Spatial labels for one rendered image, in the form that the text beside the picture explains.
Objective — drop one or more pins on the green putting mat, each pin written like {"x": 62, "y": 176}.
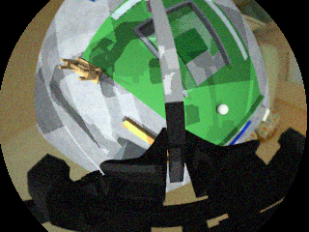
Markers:
{"x": 125, "y": 59}

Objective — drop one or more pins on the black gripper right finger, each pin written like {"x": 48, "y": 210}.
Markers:
{"x": 204, "y": 160}

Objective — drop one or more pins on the white golf ball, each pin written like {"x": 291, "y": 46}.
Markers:
{"x": 222, "y": 109}

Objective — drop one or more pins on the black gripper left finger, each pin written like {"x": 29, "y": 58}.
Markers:
{"x": 151, "y": 167}

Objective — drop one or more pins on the grey flat strip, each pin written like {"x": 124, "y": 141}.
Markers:
{"x": 229, "y": 25}
{"x": 124, "y": 8}

